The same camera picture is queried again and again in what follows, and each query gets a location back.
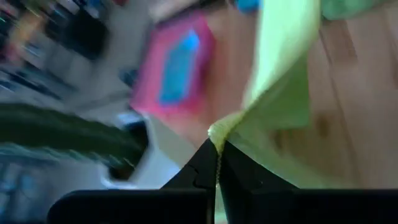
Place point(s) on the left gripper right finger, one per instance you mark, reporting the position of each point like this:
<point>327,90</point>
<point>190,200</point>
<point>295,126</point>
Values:
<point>242,177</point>

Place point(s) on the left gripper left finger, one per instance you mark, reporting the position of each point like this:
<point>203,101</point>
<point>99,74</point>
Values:
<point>199,171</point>

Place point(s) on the yellow-green microfiber towel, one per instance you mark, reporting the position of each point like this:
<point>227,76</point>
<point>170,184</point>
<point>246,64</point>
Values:
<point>280,93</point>

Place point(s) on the blue microfiber towel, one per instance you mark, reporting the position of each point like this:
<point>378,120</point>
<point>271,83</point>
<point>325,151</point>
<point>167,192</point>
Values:
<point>180,68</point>
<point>247,4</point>

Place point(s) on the green microfiber towel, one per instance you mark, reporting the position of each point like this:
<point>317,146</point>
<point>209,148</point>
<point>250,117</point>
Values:
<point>348,7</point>

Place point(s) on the white faceted plant pot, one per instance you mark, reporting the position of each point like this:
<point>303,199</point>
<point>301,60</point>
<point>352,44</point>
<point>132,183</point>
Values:
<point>168,149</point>

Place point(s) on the pink plastic bin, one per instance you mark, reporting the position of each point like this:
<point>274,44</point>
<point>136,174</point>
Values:
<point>149,87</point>

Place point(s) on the green cactus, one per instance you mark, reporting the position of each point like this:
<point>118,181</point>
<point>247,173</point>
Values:
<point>62,130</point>

